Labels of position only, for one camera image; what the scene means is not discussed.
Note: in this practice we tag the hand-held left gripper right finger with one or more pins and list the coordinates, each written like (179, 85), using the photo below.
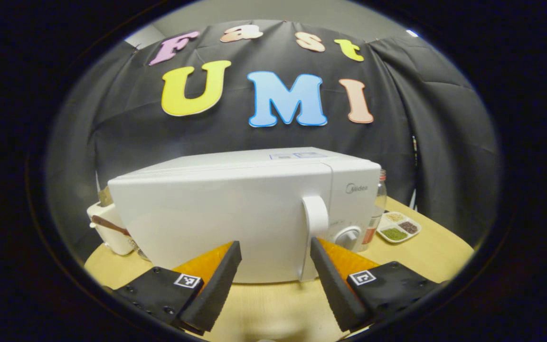
(335, 294)

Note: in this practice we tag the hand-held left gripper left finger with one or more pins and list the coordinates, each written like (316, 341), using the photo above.
(216, 294)

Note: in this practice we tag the white microwave oven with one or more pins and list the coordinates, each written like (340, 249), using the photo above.
(216, 213)

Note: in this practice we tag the white divided condiment dish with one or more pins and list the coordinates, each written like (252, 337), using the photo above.
(399, 228)

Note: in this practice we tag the clear bottle with red label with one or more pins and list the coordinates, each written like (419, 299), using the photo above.
(379, 209)

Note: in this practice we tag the white toaster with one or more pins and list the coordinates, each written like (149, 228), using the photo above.
(112, 242)

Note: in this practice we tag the brown wooden spoon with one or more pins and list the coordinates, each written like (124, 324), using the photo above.
(109, 225)

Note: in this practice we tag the brown toast slice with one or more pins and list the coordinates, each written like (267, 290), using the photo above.
(106, 197)

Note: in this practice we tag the black backdrop cloth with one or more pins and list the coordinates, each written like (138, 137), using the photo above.
(420, 142)

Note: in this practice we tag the ceiling light panel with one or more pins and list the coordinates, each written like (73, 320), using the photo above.
(411, 33)

